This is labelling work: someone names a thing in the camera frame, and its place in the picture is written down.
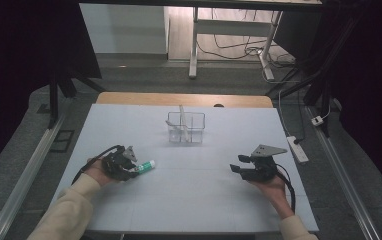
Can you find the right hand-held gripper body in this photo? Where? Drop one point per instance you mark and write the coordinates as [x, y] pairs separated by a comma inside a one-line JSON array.
[[262, 168]]

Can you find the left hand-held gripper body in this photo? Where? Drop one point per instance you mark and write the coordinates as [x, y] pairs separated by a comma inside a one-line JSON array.
[[115, 165]]

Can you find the green glue stick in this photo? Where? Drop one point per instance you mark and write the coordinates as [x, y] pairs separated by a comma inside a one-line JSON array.
[[147, 165]]

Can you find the clear plastic organizer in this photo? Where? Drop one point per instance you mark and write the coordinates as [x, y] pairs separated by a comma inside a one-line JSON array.
[[195, 133]]

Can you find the person's left hand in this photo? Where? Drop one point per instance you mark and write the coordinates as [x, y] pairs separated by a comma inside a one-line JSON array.
[[95, 171]]

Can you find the person's right hand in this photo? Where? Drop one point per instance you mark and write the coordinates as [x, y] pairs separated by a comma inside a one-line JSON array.
[[277, 193]]

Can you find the white power strip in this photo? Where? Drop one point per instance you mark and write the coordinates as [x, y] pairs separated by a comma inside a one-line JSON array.
[[298, 150]]

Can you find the black table grommet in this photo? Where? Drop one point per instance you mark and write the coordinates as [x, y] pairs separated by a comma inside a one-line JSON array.
[[218, 105]]

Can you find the small white adapter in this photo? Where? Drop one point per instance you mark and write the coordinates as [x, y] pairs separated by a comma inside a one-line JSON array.
[[317, 120]]

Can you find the wooden table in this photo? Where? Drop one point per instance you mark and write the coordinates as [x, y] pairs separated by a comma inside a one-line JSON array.
[[179, 99]]

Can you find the black metal stand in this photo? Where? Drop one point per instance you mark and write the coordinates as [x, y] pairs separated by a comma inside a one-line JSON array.
[[324, 96], [53, 100]]

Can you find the white cabinet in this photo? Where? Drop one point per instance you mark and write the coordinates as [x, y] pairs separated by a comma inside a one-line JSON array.
[[122, 30]]

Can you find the dark curtain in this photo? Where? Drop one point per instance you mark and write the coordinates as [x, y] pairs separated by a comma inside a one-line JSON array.
[[12, 66], [372, 83]]

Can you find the aluminium rail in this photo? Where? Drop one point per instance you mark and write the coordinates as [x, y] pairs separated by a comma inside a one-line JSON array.
[[27, 183], [345, 183]]

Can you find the white metal desk frame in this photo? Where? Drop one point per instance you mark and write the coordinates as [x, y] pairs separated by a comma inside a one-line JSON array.
[[232, 27]]

